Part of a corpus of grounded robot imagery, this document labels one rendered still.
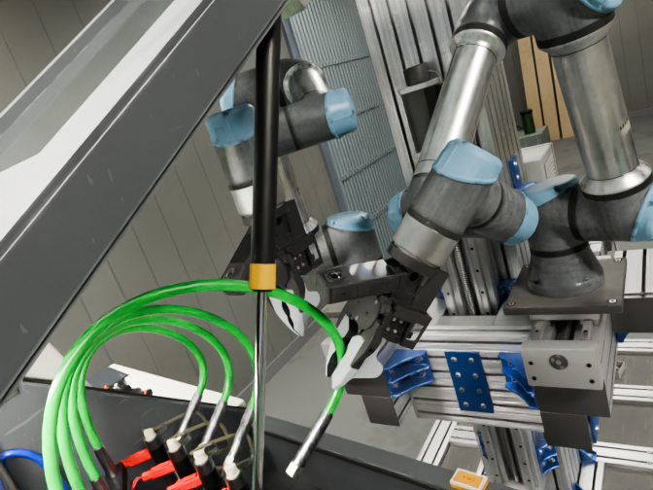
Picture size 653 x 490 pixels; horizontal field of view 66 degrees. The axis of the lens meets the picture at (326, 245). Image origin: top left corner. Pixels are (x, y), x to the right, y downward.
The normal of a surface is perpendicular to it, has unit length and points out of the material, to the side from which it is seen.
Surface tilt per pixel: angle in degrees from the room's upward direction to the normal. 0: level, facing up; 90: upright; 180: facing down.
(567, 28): 103
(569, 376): 90
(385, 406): 90
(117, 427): 90
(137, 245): 90
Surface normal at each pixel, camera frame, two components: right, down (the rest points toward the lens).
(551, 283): -0.71, 0.11
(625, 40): -0.50, 0.39
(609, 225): -0.63, 0.60
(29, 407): 0.73, -0.04
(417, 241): -0.39, 0.04
